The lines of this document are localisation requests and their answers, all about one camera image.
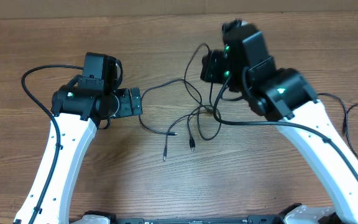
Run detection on brown cardboard back panel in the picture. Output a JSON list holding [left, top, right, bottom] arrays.
[[0, 0, 358, 19]]

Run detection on black usb cables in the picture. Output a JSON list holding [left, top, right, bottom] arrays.
[[137, 42, 223, 162]]

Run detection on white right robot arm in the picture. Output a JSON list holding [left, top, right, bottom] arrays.
[[200, 20, 358, 223]]

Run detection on black usb cable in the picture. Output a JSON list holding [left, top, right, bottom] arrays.
[[317, 92, 358, 170]]

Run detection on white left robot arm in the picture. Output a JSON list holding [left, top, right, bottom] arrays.
[[14, 52, 142, 223]]

